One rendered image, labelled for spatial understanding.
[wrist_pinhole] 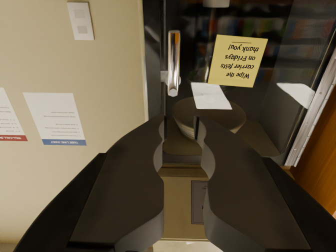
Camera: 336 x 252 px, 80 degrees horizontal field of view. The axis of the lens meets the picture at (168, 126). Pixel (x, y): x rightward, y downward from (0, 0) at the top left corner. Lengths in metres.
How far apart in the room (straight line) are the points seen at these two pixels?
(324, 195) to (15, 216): 1.66
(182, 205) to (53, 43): 0.71
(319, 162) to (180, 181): 0.30
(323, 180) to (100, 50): 0.76
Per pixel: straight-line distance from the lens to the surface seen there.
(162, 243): 0.74
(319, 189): 0.56
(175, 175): 0.45
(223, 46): 0.34
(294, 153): 0.49
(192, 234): 0.47
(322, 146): 0.54
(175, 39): 0.28
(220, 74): 0.35
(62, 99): 0.96
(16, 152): 1.27
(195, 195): 0.46
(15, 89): 1.05
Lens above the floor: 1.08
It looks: 33 degrees up
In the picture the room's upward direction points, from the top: 179 degrees counter-clockwise
